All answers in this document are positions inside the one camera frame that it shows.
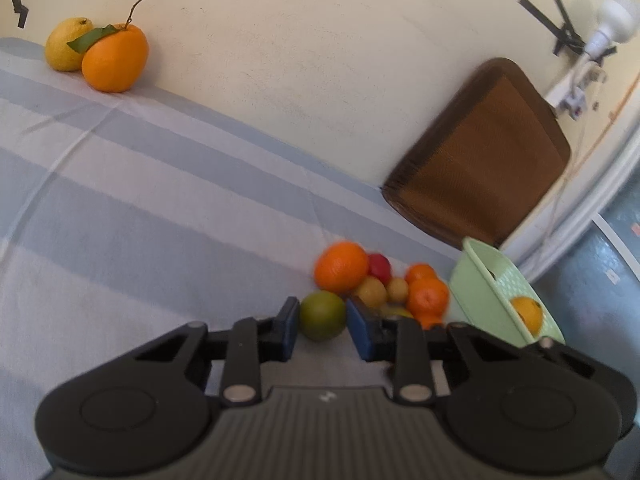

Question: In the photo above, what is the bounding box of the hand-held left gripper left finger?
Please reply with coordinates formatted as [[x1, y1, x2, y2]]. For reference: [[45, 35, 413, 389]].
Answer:
[[132, 296, 301, 407]]

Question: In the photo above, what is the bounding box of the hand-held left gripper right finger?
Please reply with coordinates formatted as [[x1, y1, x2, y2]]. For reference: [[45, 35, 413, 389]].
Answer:
[[346, 297, 525, 407]]

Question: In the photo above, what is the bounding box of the green citrus fruit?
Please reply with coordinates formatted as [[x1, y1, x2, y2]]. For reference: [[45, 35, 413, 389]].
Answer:
[[299, 291, 347, 342]]

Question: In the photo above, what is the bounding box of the small yellow-brown fruit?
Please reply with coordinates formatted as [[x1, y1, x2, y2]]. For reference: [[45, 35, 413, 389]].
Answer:
[[352, 276, 388, 309]]

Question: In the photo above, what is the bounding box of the small pale yellow fruit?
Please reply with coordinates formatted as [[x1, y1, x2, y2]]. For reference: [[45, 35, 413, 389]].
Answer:
[[386, 277, 410, 305]]

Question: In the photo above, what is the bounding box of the large orange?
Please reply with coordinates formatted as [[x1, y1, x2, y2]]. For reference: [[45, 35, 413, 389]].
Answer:
[[314, 241, 370, 295]]

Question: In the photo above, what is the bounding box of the small red fruit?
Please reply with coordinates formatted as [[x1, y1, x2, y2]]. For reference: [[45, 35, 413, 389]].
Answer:
[[367, 253, 392, 285]]

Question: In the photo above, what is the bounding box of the light green plastic basket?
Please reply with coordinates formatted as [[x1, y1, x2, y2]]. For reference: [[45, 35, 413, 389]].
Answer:
[[448, 237, 566, 348]]

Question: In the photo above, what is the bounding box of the large yellow-orange citrus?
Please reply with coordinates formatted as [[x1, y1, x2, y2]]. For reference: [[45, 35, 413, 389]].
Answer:
[[510, 296, 544, 336]]

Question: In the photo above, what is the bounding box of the blue white striped cloth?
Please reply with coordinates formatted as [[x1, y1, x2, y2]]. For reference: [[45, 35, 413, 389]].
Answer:
[[0, 37, 501, 480]]

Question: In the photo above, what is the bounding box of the brown woven seat mat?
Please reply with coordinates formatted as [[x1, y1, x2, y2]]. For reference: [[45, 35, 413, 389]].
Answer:
[[381, 57, 572, 251]]

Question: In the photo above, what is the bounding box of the white framed frosted window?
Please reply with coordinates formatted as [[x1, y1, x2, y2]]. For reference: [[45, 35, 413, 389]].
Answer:
[[515, 130, 640, 411]]

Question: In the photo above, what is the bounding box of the orange with leaf and stem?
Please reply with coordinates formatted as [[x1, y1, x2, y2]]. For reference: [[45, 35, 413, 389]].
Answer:
[[67, 0, 150, 93]]

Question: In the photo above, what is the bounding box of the white power strip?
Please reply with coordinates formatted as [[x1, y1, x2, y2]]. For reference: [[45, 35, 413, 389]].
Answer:
[[545, 55, 608, 121]]

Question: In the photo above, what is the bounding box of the yellow pear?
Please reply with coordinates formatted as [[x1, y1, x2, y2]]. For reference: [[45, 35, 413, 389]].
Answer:
[[45, 17, 94, 72]]

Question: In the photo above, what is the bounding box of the white light bulb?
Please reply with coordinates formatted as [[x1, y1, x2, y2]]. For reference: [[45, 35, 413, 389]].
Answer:
[[582, 0, 636, 61]]

